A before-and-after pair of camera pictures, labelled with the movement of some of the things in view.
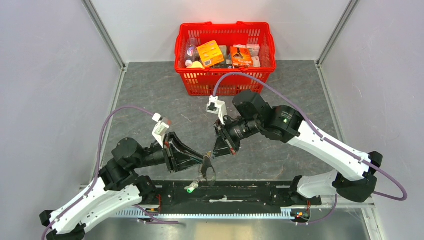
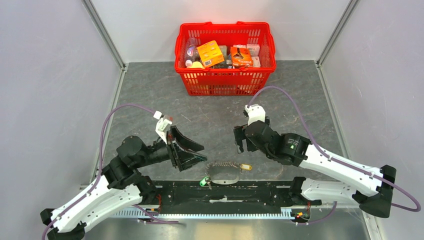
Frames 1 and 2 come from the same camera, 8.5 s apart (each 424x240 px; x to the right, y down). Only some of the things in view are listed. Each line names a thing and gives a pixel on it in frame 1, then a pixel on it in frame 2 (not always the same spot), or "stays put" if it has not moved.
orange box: (210, 54) stays put
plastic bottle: (191, 54) stays put
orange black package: (241, 57) stays put
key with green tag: (190, 189) to (206, 180)
